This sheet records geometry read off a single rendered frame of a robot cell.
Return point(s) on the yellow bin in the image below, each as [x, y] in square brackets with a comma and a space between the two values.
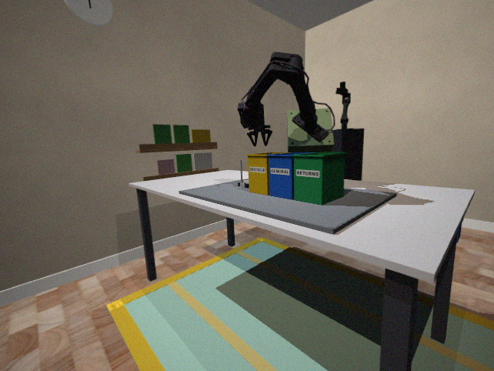
[258, 165]

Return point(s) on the blue open bin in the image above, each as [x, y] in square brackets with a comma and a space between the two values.
[281, 174]

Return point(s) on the green bin with label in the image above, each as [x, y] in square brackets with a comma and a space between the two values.
[319, 177]

